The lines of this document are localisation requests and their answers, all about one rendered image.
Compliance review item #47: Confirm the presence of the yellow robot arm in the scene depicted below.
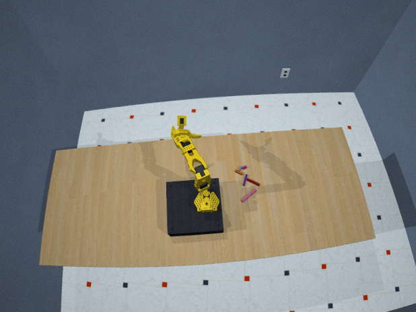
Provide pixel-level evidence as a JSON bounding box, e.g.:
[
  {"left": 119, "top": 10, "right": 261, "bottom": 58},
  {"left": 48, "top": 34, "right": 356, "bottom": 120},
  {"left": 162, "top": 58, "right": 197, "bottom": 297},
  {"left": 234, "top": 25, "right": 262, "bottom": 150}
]
[{"left": 173, "top": 135, "right": 219, "bottom": 212}]

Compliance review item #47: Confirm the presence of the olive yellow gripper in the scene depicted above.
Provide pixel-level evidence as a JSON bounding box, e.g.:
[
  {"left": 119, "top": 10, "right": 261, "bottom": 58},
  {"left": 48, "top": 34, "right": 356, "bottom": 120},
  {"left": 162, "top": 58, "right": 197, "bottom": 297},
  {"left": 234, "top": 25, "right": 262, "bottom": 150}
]
[{"left": 171, "top": 116, "right": 202, "bottom": 139}]

